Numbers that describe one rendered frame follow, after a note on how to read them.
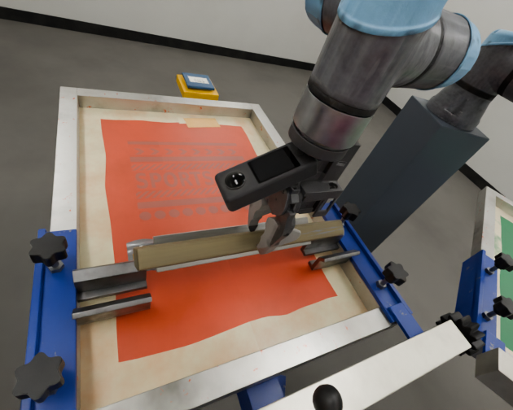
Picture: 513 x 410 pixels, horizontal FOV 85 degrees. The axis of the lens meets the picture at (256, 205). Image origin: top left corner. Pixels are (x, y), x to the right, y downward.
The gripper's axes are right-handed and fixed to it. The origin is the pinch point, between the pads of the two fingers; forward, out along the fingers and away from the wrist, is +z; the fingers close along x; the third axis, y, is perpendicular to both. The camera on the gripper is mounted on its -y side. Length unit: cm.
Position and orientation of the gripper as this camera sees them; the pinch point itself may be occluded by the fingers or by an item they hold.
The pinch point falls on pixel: (254, 237)
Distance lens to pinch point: 44.9
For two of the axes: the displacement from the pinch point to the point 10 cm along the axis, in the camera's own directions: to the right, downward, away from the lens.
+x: -3.6, -7.4, 5.7
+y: 8.9, -0.8, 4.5
